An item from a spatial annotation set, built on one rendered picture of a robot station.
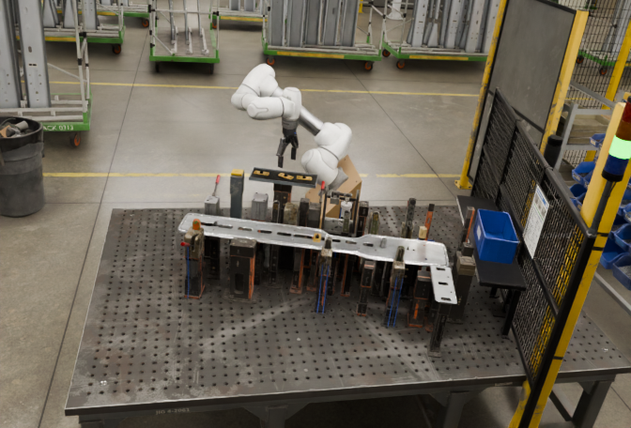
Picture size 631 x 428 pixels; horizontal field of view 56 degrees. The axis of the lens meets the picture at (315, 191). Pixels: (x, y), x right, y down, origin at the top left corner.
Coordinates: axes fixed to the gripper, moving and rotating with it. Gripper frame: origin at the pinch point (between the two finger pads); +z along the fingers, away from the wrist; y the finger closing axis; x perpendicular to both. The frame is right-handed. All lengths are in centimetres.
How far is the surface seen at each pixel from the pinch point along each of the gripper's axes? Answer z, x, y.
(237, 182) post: 14.4, -22.3, 14.6
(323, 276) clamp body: 34, 48, 39
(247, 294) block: 50, 14, 54
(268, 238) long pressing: 25.1, 14.5, 38.5
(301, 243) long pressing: 25, 30, 32
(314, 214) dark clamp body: 20.3, 24.5, 9.6
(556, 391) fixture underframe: 102, 165, -31
